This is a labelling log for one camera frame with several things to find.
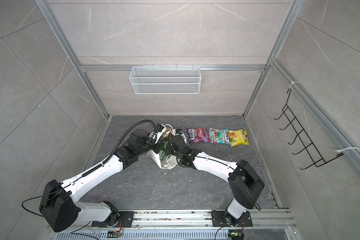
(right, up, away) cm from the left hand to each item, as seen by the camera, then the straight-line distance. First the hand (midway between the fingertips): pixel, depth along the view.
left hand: (165, 134), depth 78 cm
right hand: (0, -7, +7) cm, 10 cm away
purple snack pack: (+20, -2, +26) cm, 33 cm away
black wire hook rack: (+65, -9, -18) cm, 68 cm away
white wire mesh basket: (-3, +36, +23) cm, 43 cm away
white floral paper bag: (+1, -17, +9) cm, 19 cm away
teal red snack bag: (+35, -3, +26) cm, 44 cm away
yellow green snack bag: (+47, -4, +23) cm, 52 cm away
